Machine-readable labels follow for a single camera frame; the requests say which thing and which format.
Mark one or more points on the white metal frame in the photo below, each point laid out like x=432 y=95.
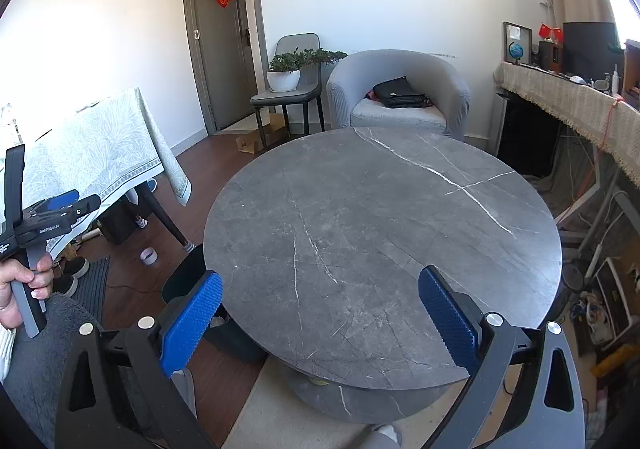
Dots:
x=585 y=209

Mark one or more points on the round grey marble table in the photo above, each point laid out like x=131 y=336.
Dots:
x=375 y=229

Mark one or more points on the black white sneaker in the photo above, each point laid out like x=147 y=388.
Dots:
x=80 y=266
x=65 y=285

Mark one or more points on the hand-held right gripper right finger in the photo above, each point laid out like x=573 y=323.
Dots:
x=447 y=324

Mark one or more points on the white side panel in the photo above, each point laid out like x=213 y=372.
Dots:
x=501 y=121

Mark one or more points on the black handbag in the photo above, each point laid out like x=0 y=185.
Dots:
x=397 y=91

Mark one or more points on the grey cracked-pattern cloth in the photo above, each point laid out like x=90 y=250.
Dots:
x=570 y=169

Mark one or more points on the grey dining chair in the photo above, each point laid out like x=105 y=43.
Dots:
x=280 y=99

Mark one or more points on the wooden box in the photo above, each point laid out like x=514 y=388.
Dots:
x=632 y=74

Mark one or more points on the brown speaker box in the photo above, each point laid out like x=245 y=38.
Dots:
x=550 y=56

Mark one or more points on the person's left forearm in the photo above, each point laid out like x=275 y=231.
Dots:
x=5 y=354

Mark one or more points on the blue white slipper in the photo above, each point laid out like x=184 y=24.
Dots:
x=151 y=185

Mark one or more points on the small blue globe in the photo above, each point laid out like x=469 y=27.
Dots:
x=515 y=51

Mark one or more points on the black dining table leg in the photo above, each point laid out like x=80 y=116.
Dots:
x=165 y=219

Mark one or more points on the black trash bin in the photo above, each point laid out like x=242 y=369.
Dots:
x=185 y=279

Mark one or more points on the small red flags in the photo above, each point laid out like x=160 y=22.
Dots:
x=550 y=32

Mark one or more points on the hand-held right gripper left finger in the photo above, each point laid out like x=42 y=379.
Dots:
x=192 y=324

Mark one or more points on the potted green plant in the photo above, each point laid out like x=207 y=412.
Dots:
x=283 y=79

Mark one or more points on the dark ribbed floor mat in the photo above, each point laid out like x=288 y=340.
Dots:
x=95 y=289

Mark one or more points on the beige fringed cloth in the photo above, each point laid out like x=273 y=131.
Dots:
x=560 y=101

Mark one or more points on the black monitor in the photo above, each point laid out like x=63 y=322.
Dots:
x=590 y=49

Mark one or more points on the person's grey fleece trousers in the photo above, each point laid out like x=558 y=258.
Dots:
x=40 y=354

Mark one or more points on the yellow plastic object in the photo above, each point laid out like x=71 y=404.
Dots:
x=617 y=359

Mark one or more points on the pale tape roll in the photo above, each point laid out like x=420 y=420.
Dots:
x=149 y=257

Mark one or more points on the flat cardboard box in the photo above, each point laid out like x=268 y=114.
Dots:
x=250 y=141

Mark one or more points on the grey armchair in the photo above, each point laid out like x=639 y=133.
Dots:
x=400 y=116

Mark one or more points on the picture frame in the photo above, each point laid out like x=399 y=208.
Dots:
x=525 y=31

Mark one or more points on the person's left hand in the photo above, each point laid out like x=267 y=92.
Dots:
x=15 y=271

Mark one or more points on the grey door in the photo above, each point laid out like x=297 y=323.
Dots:
x=220 y=69

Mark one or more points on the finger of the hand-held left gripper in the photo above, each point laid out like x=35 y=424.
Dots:
x=60 y=201
x=55 y=226

